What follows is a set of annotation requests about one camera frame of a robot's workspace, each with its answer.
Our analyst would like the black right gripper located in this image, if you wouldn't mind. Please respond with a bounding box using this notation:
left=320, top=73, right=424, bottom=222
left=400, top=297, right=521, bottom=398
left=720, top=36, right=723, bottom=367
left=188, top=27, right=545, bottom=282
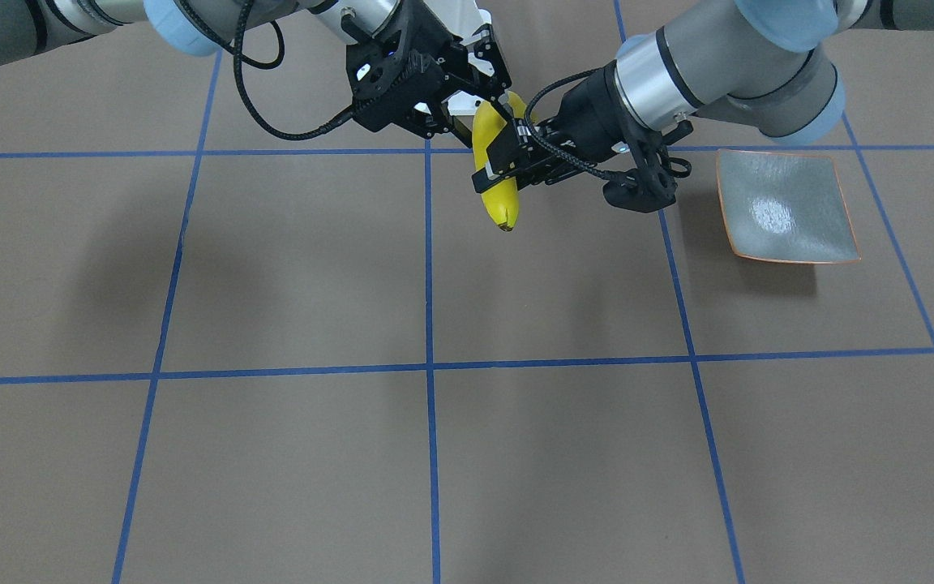
left=345, top=1, right=516, bottom=137

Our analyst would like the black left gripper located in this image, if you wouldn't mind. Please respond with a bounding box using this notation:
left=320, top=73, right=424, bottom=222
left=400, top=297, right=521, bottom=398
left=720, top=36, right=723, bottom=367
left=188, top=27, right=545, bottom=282
left=471, top=67, right=636, bottom=195

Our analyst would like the yellow banana carried to plate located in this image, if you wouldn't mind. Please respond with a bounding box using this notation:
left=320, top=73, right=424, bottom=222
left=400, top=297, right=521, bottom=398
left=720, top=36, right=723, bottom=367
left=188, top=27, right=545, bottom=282
left=471, top=92, right=525, bottom=232

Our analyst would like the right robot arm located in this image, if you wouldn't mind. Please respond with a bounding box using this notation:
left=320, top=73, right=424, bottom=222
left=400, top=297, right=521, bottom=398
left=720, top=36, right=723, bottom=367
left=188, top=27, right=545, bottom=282
left=0, top=1, right=515, bottom=144

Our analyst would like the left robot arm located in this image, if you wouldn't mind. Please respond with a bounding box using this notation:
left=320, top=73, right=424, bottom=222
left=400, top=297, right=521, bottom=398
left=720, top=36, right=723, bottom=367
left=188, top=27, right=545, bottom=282
left=472, top=1, right=934, bottom=213

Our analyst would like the grey square plate orange rim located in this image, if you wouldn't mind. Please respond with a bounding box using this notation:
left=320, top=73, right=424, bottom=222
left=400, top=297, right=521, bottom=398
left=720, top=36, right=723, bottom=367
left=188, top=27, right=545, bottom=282
left=716, top=149, right=861, bottom=265

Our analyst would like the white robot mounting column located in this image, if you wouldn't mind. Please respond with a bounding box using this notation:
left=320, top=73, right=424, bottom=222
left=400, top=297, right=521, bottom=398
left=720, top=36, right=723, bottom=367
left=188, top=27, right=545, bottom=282
left=444, top=8, right=494, bottom=118

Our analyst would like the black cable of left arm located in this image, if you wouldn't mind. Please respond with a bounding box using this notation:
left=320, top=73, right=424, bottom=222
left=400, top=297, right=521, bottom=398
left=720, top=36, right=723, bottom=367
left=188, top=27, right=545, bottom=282
left=522, top=68, right=622, bottom=181

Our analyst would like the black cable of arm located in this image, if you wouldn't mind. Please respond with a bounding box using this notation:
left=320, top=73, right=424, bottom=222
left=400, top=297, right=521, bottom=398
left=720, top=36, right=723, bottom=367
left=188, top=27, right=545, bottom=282
left=522, top=68, right=622, bottom=181
left=179, top=0, right=403, bottom=142

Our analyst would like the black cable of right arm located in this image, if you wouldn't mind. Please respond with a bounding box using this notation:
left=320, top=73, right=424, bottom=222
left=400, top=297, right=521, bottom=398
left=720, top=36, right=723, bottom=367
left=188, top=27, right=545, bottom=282
left=179, top=0, right=403, bottom=142

